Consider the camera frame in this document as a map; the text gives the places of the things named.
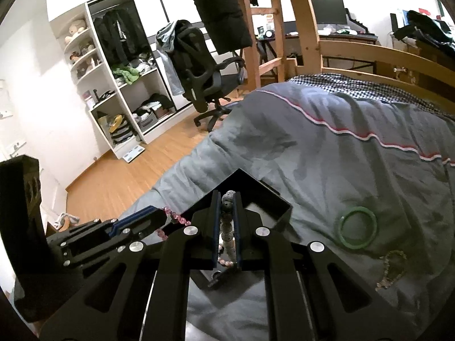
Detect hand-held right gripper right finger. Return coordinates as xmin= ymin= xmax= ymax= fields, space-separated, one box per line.
xmin=233 ymin=191 xmax=421 ymax=341

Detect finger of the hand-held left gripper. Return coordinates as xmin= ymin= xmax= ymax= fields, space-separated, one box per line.
xmin=48 ymin=206 xmax=168 ymax=247
xmin=62 ymin=232 xmax=166 ymax=269

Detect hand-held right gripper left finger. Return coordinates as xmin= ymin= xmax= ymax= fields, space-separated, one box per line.
xmin=37 ymin=190 xmax=220 ymax=341

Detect grey lava bead bracelet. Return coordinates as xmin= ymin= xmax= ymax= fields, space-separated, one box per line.
xmin=220 ymin=191 xmax=237 ymax=267

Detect black jewelry box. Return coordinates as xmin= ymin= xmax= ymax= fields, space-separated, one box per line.
xmin=194 ymin=168 xmax=293 ymax=238

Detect pink bead bracelet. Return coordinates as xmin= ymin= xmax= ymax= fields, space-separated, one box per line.
xmin=156 ymin=206 xmax=193 ymax=241

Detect grey slipper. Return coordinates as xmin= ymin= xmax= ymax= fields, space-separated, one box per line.
xmin=53 ymin=212 xmax=81 ymax=232

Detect white bathroom scale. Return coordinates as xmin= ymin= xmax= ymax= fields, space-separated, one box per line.
xmin=122 ymin=144 xmax=146 ymax=164

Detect yellow hat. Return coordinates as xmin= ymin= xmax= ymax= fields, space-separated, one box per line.
xmin=107 ymin=114 xmax=126 ymax=134

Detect green jade bangle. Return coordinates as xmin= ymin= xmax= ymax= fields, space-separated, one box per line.
xmin=338 ymin=208 xmax=378 ymax=250

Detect folded clothes pile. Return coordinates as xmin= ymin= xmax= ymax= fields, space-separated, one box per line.
xmin=133 ymin=93 xmax=173 ymax=133

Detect grey striped duvet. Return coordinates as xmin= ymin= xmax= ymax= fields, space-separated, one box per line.
xmin=117 ymin=82 xmax=455 ymax=341

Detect white open wardrobe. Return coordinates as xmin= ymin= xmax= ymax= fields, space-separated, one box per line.
xmin=48 ymin=0 xmax=179 ymax=160

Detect green cloth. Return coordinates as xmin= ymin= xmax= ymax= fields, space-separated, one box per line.
xmin=113 ymin=65 xmax=140 ymax=86

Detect grey garment on chair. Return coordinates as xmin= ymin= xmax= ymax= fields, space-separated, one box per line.
xmin=156 ymin=21 xmax=186 ymax=96

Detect black office chair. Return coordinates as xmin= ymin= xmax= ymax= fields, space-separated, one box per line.
xmin=173 ymin=19 xmax=248 ymax=132

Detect hanging dark clothes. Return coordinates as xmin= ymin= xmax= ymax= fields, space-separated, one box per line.
xmin=93 ymin=8 xmax=152 ymax=67

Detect checkered bed sheet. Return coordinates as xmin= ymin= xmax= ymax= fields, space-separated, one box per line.
xmin=287 ymin=73 xmax=455 ymax=120

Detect beige plush toy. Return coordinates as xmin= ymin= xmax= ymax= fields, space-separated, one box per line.
xmin=65 ymin=20 xmax=88 ymax=38

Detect dark desk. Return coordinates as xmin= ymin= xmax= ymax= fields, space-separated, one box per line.
xmin=255 ymin=30 xmax=379 ymax=65

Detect hanging black puffer jacket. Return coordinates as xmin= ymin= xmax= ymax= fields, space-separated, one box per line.
xmin=166 ymin=0 xmax=255 ymax=55

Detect black computer monitor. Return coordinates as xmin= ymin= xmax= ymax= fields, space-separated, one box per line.
xmin=310 ymin=0 xmax=348 ymax=30

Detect dark clothing pile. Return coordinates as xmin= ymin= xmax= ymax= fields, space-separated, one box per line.
xmin=393 ymin=10 xmax=455 ymax=57

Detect brown bead bracelet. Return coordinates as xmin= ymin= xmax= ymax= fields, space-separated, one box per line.
xmin=375 ymin=249 xmax=409 ymax=290

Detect wooden bed frame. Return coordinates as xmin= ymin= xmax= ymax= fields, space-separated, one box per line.
xmin=237 ymin=0 xmax=455 ymax=96

